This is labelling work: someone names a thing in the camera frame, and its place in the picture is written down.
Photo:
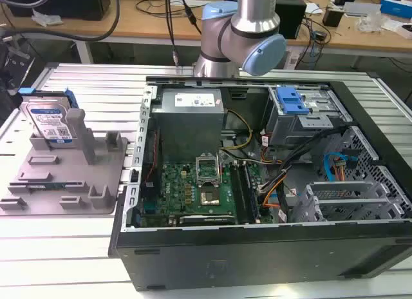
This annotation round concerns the black box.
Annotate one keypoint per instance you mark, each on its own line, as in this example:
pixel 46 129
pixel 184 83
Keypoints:
pixel 333 17

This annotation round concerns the grey parts rack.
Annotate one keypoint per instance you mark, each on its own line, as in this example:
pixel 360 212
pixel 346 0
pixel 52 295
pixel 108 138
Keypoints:
pixel 64 179

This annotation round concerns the green motherboard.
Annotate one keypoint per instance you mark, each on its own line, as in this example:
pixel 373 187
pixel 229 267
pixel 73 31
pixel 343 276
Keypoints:
pixel 180 189

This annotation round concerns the RAM stick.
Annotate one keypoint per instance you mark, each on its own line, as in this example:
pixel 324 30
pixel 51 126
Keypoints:
pixel 45 186

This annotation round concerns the metal disk bay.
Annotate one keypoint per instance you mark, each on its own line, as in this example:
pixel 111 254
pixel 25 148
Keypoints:
pixel 305 121

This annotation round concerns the black RAM slot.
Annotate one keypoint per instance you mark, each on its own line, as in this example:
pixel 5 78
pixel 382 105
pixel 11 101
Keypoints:
pixel 239 192
pixel 251 191

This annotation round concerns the blue disk bay latch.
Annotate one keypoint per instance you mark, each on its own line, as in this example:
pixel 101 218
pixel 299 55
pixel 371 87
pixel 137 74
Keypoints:
pixel 291 100

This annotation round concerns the black computer tower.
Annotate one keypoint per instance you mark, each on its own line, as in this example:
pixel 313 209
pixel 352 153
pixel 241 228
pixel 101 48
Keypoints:
pixel 291 15

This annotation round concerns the wooden desk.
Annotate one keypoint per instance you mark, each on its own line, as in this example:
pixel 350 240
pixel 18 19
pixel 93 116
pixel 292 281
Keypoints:
pixel 145 25

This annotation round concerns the blue cardboard box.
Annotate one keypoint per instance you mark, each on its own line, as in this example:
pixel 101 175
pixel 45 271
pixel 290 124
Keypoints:
pixel 397 5

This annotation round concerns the black graphics card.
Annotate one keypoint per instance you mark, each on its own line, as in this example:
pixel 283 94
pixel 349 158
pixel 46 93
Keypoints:
pixel 206 219

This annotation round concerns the silver expansion slot bracket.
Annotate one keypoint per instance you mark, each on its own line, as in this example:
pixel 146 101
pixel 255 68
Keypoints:
pixel 341 187
pixel 354 203

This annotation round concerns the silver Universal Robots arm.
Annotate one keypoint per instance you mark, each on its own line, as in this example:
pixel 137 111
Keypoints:
pixel 239 31

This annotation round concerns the grey power supply unit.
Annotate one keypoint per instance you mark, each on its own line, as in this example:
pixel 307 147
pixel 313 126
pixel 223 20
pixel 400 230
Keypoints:
pixel 190 125

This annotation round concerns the black open PC case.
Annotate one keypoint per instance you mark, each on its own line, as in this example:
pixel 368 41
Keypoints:
pixel 257 247

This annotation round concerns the CPU socket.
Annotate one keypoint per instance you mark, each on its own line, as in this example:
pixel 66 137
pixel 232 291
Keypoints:
pixel 210 197

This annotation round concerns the hard disk in blue carrier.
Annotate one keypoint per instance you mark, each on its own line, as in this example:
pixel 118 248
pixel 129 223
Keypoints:
pixel 48 118

